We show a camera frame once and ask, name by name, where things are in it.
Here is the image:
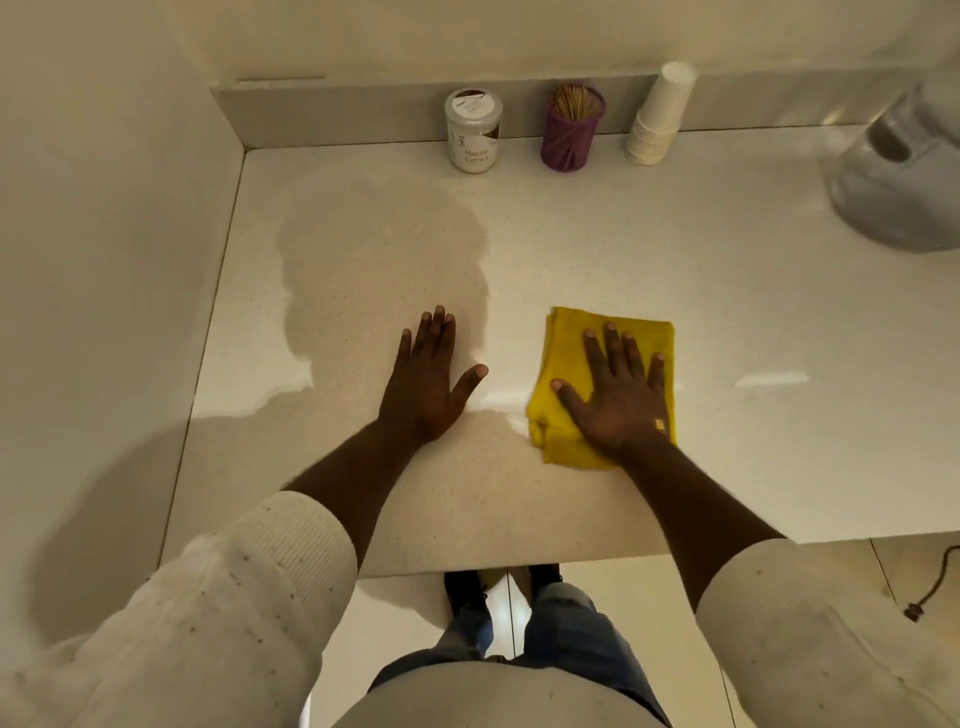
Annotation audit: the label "person's left hand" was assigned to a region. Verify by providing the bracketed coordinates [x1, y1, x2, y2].
[377, 304, 490, 445]

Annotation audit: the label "stack of white paper cups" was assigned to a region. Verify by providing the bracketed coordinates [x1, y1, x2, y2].
[624, 61, 699, 167]

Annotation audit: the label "person's right hand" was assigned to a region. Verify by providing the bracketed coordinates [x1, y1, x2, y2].
[549, 322, 672, 460]

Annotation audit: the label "person's left black shoe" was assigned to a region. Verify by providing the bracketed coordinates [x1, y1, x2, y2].
[444, 570, 489, 625]

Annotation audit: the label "white jar with lid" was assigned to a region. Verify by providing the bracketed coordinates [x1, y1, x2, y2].
[444, 87, 504, 175]

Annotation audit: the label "brown power cable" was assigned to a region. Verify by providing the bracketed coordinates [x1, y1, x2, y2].
[903, 543, 960, 623]

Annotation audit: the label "white countertop appliance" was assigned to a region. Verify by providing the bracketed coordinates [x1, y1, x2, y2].
[828, 66, 960, 254]

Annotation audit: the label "purple toothpick holder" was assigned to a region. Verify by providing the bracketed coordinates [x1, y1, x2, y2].
[540, 85, 607, 174]

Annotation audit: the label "white sweater torso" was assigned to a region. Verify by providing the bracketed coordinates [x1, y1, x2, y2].
[309, 660, 669, 728]

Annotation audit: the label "yellow cleaning cloth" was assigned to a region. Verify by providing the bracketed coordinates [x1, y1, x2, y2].
[525, 306, 680, 472]

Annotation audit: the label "bundle of wooden toothpicks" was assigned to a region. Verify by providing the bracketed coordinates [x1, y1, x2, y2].
[551, 84, 605, 121]

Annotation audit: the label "person's right forearm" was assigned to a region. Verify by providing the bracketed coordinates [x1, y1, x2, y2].
[615, 431, 960, 728]

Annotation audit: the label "person's right black shoe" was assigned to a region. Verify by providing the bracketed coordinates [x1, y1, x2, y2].
[528, 563, 564, 603]

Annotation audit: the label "person's left forearm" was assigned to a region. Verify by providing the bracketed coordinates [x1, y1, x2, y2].
[0, 418, 440, 728]

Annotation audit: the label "person's black shoe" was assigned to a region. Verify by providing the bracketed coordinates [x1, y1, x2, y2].
[444, 570, 489, 625]
[528, 563, 564, 603]

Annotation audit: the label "blue jeans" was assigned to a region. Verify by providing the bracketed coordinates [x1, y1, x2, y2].
[367, 581, 673, 728]

